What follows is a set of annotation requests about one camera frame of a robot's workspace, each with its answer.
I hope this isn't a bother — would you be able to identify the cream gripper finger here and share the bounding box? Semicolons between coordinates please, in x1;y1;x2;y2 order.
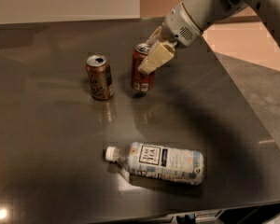
146;26;162;45
138;41;175;75

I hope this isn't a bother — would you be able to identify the red coke can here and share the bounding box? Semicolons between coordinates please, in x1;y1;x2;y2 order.
131;43;155;92

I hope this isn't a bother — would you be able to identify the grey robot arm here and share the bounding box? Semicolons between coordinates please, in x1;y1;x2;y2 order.
138;0;280;76

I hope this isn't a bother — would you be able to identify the orange soda can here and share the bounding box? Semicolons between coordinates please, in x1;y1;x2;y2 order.
86;55;114;101

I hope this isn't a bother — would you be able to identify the white tea bottle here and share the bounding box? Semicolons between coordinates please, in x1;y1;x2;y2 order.
105;142;204;185

